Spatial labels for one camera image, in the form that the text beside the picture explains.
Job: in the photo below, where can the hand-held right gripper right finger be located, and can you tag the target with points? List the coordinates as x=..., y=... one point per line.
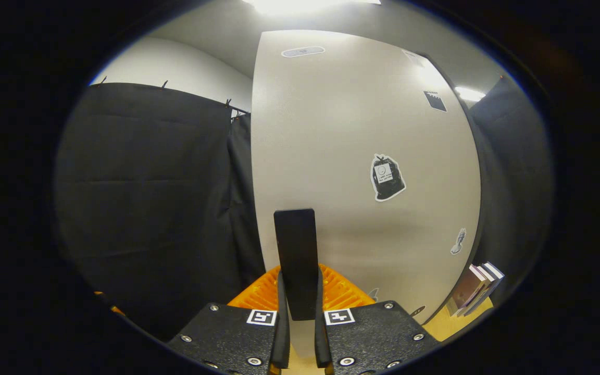
x=322, y=338

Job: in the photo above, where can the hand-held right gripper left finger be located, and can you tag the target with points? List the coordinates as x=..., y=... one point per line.
x=280, y=333

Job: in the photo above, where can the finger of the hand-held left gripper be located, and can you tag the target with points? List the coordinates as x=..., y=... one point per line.
x=117, y=310

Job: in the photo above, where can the grey cabinet door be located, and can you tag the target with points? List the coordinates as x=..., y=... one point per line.
x=341, y=130

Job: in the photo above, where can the black backdrop cloth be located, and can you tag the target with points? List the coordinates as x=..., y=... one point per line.
x=149, y=208

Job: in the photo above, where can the pink white book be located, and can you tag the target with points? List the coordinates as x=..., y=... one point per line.
x=466, y=291

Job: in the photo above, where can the grey white book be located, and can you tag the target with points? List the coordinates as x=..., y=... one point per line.
x=487, y=277

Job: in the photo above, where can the large ceiling light panel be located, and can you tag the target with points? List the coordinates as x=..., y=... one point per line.
x=310, y=5

